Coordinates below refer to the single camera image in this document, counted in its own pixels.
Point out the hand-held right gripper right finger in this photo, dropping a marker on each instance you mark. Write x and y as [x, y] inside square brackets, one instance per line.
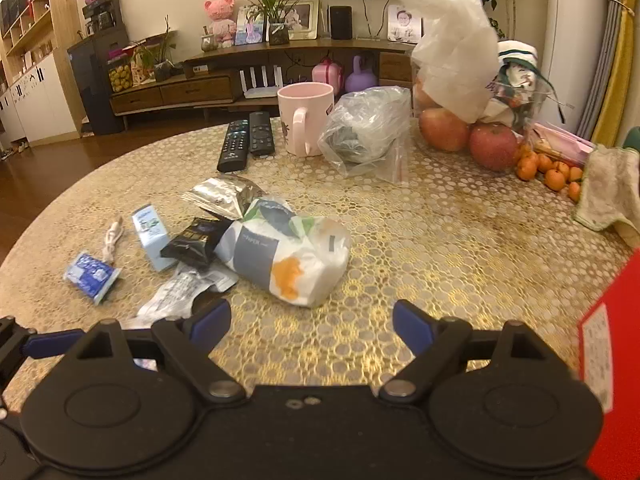
[412, 327]

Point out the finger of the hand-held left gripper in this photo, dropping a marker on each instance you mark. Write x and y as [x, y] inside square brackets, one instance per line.
[47, 344]

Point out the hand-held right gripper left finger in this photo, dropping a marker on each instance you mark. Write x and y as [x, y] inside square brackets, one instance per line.
[210, 322]

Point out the clear plastic wrapper packet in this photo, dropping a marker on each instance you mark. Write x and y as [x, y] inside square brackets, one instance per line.
[175, 292]

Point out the blue white packet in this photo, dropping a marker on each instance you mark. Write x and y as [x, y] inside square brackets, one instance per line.
[90, 275]

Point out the black snack packet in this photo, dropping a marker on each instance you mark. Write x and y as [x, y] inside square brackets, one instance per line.
[192, 242]

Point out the light blue small box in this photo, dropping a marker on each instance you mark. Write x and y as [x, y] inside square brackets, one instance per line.
[150, 235]

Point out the white green snack bag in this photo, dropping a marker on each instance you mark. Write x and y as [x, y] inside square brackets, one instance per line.
[300, 260]

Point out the silver foil packet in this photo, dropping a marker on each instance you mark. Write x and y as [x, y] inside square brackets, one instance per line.
[220, 192]

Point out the red cardboard box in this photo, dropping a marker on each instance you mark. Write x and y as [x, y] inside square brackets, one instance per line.
[625, 360]

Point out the gold patterned round desktop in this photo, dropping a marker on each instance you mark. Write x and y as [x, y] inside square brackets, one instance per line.
[450, 240]

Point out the black remote control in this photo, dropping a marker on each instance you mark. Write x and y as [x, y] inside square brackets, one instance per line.
[234, 147]
[261, 135]

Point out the red apple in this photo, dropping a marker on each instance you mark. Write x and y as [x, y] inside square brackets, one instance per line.
[492, 147]
[445, 130]

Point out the pile of small oranges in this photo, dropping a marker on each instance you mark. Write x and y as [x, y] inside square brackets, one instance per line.
[554, 180]

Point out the clear plastic bag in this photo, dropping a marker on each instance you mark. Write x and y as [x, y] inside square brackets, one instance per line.
[365, 125]

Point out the pink mug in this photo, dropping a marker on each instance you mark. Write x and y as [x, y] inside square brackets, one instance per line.
[310, 120]

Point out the wooden television cabinet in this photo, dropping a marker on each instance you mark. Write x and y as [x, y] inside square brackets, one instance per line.
[200, 90]

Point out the beige cloth towel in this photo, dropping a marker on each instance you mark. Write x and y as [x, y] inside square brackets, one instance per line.
[605, 185]

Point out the white cabinet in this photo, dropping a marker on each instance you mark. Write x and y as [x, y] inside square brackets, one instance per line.
[45, 100]

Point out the white router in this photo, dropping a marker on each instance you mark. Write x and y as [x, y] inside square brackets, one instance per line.
[260, 82]

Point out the thin potted plant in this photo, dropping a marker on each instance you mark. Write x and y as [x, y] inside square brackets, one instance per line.
[162, 70]

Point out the clear plastic container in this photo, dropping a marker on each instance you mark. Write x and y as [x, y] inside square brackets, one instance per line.
[520, 90]

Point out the orange print gift bag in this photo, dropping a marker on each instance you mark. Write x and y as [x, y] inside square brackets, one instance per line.
[120, 77]

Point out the pink gift box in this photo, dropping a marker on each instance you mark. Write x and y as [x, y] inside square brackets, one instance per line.
[327, 77]

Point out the small metal pot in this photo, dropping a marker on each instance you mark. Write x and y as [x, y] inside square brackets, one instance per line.
[210, 42]

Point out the white plastic bag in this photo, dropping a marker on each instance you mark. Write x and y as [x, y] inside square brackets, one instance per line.
[455, 50]

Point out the blue pink picture card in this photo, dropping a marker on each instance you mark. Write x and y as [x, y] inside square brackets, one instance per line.
[249, 27]

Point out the small potted grass plant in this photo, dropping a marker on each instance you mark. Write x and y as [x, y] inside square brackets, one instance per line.
[278, 32]

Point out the pink bear plush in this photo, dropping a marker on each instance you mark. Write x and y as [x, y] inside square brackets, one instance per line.
[220, 15]

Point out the black speaker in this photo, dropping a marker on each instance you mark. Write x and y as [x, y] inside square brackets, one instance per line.
[340, 22]

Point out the black coffee machine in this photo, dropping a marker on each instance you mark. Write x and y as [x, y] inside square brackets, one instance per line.
[102, 15]

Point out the yellow grey curtain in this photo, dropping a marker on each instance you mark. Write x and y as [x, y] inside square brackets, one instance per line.
[617, 70]

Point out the white standing air conditioner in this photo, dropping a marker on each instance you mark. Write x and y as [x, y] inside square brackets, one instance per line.
[575, 35]

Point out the wooden bookshelf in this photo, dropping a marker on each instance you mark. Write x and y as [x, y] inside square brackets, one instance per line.
[55, 5]

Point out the baby photo frame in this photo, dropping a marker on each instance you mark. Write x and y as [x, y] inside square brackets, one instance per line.
[405, 22]

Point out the wooden photo frame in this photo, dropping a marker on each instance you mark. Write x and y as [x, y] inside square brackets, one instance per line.
[305, 20]

